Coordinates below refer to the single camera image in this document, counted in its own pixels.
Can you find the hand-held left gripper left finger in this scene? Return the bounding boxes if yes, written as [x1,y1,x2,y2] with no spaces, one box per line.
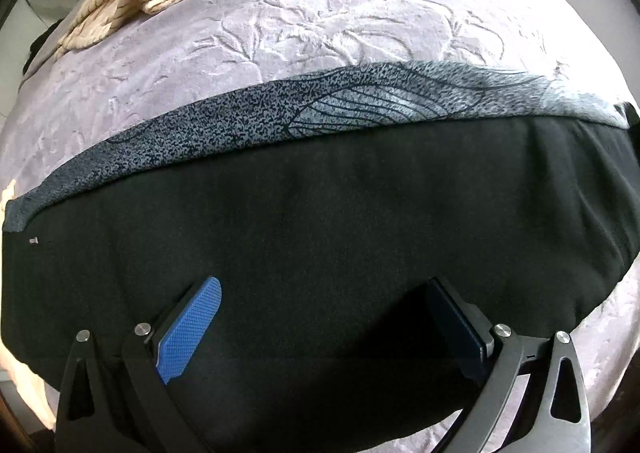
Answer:
[54,276,223,453]

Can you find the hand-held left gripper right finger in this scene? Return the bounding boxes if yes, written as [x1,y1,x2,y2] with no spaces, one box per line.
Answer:
[425,276,593,453]

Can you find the black pants with patterned waistband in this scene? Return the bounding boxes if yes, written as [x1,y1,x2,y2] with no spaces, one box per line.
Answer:
[0,60,640,453]

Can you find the lilac embossed blanket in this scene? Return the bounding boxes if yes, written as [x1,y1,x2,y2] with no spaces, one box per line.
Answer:
[0,0,640,453]

